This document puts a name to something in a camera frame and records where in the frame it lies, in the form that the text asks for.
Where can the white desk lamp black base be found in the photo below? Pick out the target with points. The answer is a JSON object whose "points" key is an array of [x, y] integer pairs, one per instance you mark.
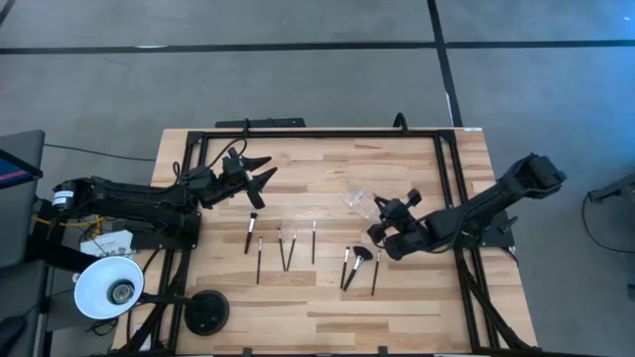
{"points": [[99, 282]]}

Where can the white paper sheet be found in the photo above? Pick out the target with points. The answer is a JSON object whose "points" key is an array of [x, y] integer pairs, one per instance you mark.
{"points": [[111, 244]]}

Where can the tablet with blue screen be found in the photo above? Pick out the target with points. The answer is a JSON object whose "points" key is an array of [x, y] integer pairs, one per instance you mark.
{"points": [[12, 173]]}

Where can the thick powder makeup brush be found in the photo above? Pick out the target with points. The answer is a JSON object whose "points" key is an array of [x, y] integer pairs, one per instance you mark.
{"points": [[250, 233]]}

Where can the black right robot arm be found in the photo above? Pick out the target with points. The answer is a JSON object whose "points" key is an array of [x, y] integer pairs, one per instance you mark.
{"points": [[496, 198]]}

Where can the black rounded object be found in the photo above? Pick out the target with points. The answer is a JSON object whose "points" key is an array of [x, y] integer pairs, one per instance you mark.
{"points": [[10, 334]]}

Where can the grey cabinet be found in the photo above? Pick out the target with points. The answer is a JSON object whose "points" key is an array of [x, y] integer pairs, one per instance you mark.
{"points": [[20, 228]]}

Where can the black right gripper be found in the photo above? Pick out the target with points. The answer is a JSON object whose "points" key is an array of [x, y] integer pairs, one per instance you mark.
{"points": [[399, 215]]}

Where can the grey equipment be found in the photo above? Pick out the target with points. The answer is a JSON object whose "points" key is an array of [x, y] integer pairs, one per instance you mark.
{"points": [[617, 188]]}

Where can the black power strip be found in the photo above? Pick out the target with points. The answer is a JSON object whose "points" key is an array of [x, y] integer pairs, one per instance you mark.
{"points": [[263, 122]]}

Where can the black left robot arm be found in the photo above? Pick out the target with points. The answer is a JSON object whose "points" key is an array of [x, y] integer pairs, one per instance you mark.
{"points": [[139, 198]]}

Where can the clear plastic cup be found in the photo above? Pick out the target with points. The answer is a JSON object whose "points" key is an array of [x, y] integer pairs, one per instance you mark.
{"points": [[358, 199]]}

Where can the black arched clip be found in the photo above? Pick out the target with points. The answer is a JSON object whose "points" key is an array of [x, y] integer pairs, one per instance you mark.
{"points": [[396, 123]]}

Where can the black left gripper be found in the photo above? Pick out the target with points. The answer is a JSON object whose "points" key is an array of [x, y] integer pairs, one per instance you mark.
{"points": [[228, 181]]}

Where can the black stand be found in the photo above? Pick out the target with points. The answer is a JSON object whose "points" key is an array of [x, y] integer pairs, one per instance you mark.
{"points": [[54, 253]]}

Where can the black fan makeup brush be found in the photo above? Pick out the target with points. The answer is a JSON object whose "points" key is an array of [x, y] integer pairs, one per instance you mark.
{"points": [[358, 261]]}

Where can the black metal table frame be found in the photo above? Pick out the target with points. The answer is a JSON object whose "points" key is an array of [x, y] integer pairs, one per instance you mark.
{"points": [[322, 134]]}

